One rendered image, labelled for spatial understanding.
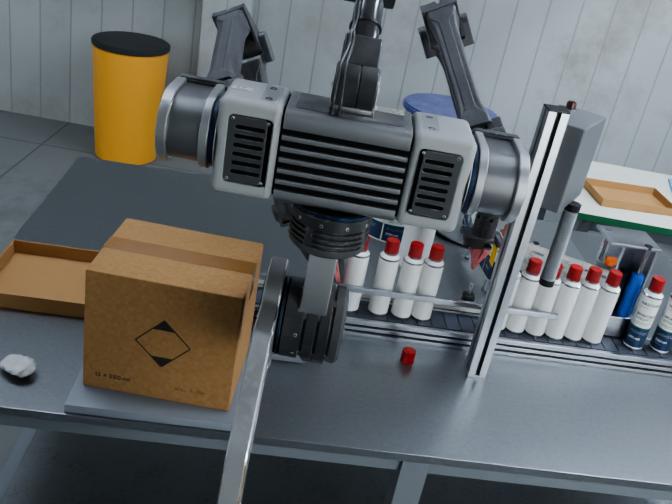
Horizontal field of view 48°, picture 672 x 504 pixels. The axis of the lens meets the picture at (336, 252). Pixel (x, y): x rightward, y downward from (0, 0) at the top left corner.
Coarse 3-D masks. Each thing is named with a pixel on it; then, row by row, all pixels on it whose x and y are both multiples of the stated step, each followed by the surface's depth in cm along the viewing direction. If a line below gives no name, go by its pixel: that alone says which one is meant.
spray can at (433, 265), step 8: (432, 248) 184; (440, 248) 183; (432, 256) 184; (440, 256) 184; (424, 264) 186; (432, 264) 184; (440, 264) 185; (424, 272) 186; (432, 272) 185; (440, 272) 185; (424, 280) 186; (432, 280) 186; (424, 288) 187; (432, 288) 187; (416, 304) 190; (424, 304) 189; (432, 304) 190; (416, 312) 191; (424, 312) 190; (424, 320) 191
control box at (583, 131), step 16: (576, 112) 164; (576, 128) 153; (592, 128) 157; (560, 144) 156; (576, 144) 154; (592, 144) 163; (560, 160) 157; (576, 160) 156; (560, 176) 158; (576, 176) 162; (560, 192) 159; (576, 192) 169; (544, 208) 162; (560, 208) 161
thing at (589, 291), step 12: (588, 276) 189; (600, 276) 188; (588, 288) 188; (600, 288) 189; (576, 300) 192; (588, 300) 190; (576, 312) 192; (588, 312) 191; (576, 324) 193; (564, 336) 196; (576, 336) 194
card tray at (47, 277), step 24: (0, 264) 187; (24, 264) 192; (48, 264) 194; (72, 264) 196; (0, 288) 180; (24, 288) 182; (48, 288) 184; (72, 288) 186; (48, 312) 175; (72, 312) 175
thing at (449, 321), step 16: (384, 320) 189; (400, 320) 190; (416, 320) 192; (432, 320) 193; (448, 320) 194; (464, 320) 195; (512, 336) 192; (528, 336) 194; (544, 336) 195; (608, 336) 201; (624, 352) 195; (640, 352) 196; (656, 352) 198
